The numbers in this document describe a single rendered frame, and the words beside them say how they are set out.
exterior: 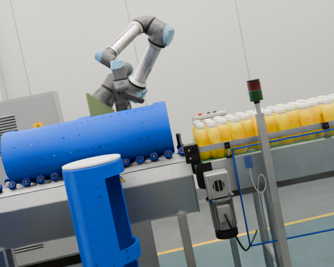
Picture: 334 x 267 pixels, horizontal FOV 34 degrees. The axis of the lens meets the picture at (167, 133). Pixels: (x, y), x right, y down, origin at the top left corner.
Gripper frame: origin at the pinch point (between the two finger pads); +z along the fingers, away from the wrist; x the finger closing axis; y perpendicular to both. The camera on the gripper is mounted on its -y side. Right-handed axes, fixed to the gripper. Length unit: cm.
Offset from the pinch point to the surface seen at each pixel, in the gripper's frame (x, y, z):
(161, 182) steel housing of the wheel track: 15.4, -9.6, 30.9
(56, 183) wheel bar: 13, 44, 22
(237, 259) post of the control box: -25, -45, 93
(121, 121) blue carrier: 12.4, 4.9, -3.8
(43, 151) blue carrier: 15.4, 46.6, 4.1
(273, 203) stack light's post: 39, -60, 46
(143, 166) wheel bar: 12.6, -2.2, 21.2
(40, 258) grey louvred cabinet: -144, 103, 105
